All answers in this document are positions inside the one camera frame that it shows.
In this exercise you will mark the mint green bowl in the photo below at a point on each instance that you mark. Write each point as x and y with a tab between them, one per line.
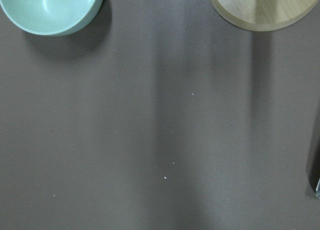
51	17

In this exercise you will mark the wooden mug tree stand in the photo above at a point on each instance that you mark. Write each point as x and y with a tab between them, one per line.
263	15

